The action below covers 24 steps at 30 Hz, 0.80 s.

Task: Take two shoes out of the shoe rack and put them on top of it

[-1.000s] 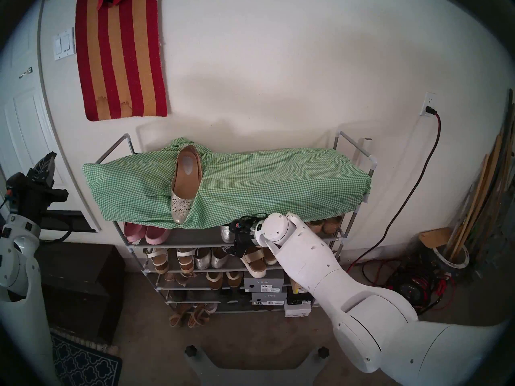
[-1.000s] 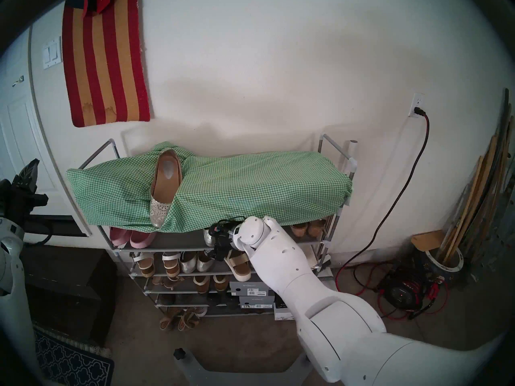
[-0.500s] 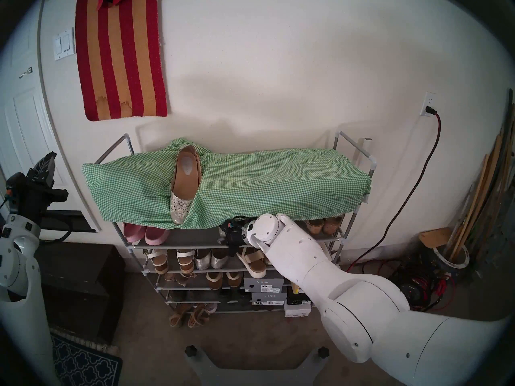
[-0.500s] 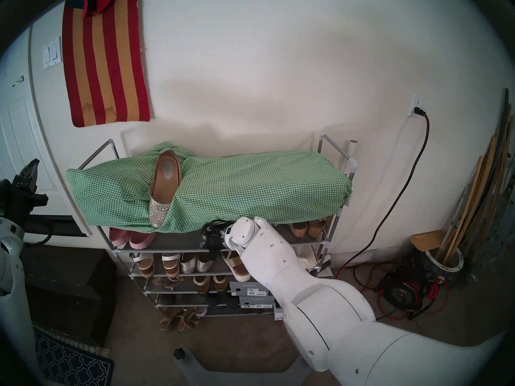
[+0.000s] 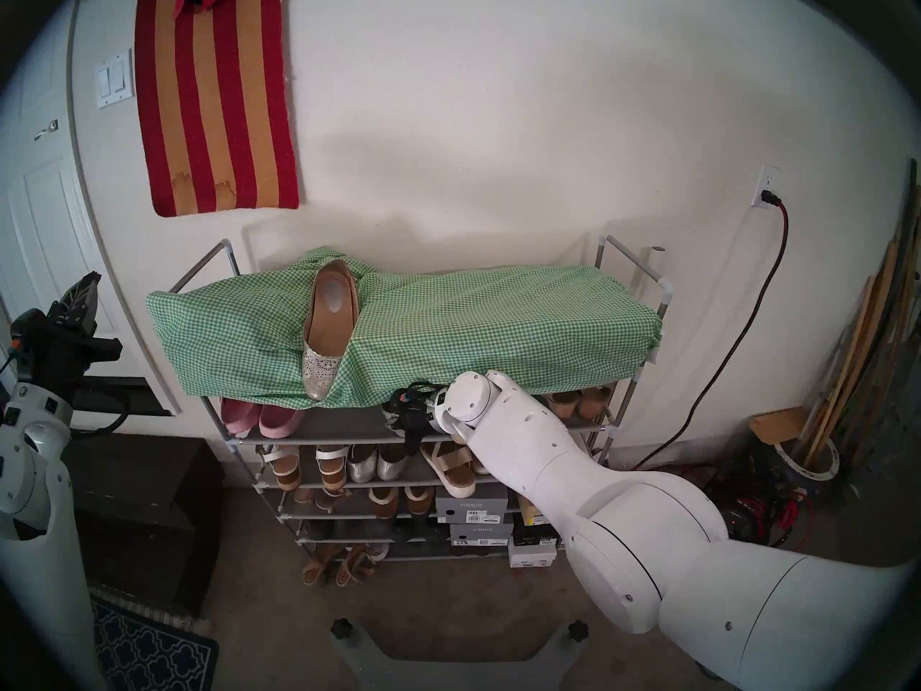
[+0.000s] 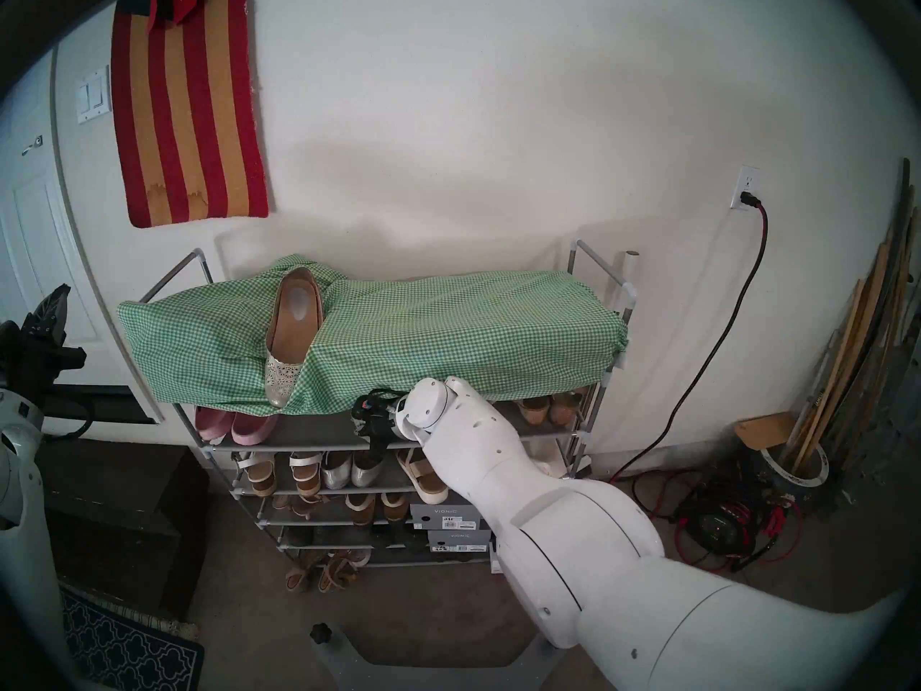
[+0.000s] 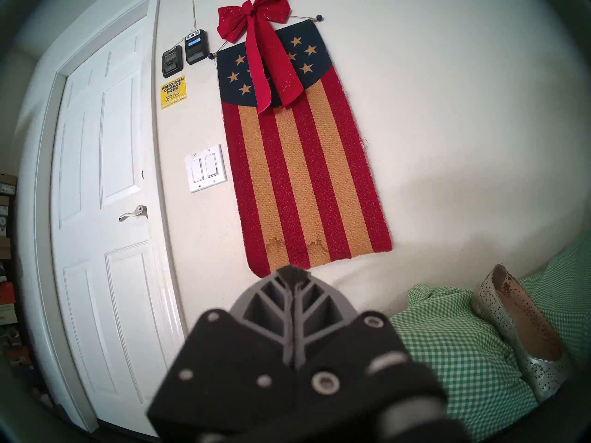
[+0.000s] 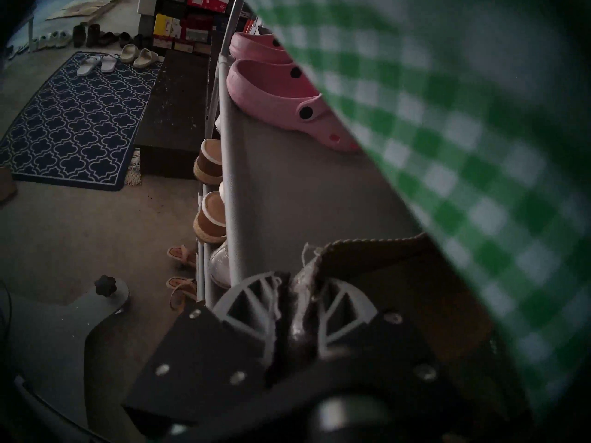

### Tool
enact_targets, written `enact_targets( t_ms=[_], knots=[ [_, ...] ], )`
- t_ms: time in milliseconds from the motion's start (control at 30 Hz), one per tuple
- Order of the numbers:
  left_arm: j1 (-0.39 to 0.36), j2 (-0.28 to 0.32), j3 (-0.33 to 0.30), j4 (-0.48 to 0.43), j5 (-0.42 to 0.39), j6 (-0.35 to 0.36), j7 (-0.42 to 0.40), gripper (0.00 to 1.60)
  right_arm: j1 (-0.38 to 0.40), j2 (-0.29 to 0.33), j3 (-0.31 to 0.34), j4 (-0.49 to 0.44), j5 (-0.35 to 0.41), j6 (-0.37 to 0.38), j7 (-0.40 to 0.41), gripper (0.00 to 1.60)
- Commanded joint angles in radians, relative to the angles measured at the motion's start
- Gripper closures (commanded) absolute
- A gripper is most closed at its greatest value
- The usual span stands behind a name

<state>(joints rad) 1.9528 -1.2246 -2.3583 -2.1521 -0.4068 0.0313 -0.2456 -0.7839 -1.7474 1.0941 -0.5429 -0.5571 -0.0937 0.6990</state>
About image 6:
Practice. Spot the silver perforated shoe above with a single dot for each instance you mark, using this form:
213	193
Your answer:
293	322

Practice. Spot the green gingham cloth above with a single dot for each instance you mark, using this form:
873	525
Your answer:
468	337

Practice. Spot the shiny silver flat shoe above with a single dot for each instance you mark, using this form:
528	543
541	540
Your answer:
337	473
367	472

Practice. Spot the white panel door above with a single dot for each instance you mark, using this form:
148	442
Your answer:
50	250

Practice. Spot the light wooden trim strip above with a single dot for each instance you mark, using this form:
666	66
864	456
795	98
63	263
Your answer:
827	380

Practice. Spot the grey metal shoe rack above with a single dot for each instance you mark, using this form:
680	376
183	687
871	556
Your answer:
309	430

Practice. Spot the brown cardboard piece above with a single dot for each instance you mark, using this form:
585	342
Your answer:
766	430

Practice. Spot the grey robot base frame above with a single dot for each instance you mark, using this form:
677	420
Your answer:
338	657

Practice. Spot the white wall outlet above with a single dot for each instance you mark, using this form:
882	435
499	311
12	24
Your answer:
745	177

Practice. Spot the white fabric scrap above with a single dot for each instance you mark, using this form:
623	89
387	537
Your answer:
620	360

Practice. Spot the tan fringed sandal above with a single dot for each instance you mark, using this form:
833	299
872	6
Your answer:
298	578
337	576

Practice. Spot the black door threshold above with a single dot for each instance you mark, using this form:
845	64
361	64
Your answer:
108	405

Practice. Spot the black star knob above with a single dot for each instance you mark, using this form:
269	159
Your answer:
321	633

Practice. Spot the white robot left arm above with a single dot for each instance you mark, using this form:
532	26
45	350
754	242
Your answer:
18	445

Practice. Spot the white rimmed bucket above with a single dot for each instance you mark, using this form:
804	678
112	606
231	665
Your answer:
819	473

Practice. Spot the pale pink shoe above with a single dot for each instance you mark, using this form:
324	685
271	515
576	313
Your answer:
360	556

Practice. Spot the white double light switch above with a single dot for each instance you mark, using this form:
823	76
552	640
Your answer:
93	96

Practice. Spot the white cloth bag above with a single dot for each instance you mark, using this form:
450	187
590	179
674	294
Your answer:
554	459

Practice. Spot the white labelled shoebox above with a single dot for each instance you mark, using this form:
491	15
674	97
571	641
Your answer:
495	561

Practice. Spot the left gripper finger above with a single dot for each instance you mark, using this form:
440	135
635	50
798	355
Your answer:
59	326
44	312

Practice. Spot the brown loafer shoe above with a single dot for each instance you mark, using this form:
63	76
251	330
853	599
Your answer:
394	509
360	513

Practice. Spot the tall dark wooden board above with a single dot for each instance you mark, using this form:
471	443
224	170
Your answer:
904	193

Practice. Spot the grey Vionic shoebox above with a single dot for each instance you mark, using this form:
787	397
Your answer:
457	540
439	517

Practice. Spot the tan wooden board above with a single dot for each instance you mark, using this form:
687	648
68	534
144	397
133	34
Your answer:
867	315

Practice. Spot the tan cork wedge sandal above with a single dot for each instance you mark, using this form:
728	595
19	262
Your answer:
568	407
535	412

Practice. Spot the dark brown wooden cabinet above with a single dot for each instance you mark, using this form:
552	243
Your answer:
115	524

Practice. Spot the red tan striped flag hanging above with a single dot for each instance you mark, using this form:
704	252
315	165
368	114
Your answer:
191	135

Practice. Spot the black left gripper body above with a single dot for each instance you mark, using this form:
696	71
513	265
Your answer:
29	366

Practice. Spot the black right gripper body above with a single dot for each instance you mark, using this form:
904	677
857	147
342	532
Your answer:
378	419

